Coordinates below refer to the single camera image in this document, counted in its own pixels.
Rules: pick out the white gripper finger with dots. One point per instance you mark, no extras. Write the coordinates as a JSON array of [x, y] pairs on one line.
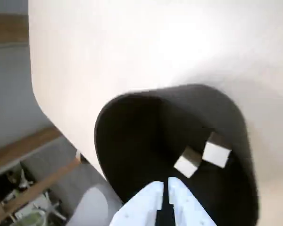
[[188, 209], [141, 207]]

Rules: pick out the grey curved chair back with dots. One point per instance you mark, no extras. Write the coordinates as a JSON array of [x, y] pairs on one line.
[[92, 207]]

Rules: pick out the white cube block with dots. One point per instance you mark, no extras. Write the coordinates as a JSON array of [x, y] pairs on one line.
[[186, 167], [215, 154]]

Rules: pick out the wooden rack with clutter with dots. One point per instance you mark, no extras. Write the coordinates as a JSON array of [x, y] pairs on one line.
[[21, 143]]

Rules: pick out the wooden board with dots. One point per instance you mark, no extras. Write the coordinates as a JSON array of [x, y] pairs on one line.
[[9, 28]]

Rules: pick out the yellow-green chair seat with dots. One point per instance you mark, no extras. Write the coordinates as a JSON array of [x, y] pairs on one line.
[[34, 216]]

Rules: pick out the black pot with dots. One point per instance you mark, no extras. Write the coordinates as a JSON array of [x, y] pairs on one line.
[[132, 141]]

